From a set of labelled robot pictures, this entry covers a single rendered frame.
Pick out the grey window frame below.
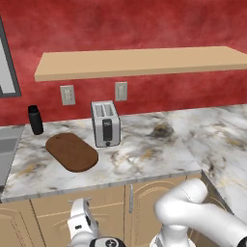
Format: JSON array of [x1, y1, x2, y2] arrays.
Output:
[[0, 15, 22, 98]]

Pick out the tan drawer front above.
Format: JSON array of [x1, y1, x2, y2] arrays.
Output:
[[29, 184, 126, 247]]

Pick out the silver drawer handle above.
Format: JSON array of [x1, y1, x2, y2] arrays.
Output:
[[68, 197, 93, 205]]

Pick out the grey sink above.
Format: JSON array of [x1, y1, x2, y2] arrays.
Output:
[[0, 125, 25, 188]]

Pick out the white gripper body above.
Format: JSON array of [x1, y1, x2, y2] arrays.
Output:
[[69, 198, 95, 228]]

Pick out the brown oval cutting board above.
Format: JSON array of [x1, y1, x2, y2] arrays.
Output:
[[44, 132, 99, 174]]

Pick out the black cylindrical bottle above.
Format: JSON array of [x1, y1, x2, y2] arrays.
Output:
[[27, 104, 44, 136]]

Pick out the tan cupboard door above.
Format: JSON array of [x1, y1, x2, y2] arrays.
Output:
[[123, 175, 203, 247], [0, 199, 46, 247]]

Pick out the tan wooden wall shelf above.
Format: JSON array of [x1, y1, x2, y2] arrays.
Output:
[[34, 45, 247, 83]]

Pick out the silver cupboard door handle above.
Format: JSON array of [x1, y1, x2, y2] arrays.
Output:
[[128, 184, 134, 214]]

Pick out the wide grey wall outlet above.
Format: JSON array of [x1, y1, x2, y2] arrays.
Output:
[[59, 84, 77, 106]]

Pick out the silver two-slot toaster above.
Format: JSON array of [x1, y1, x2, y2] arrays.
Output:
[[90, 99, 123, 149]]

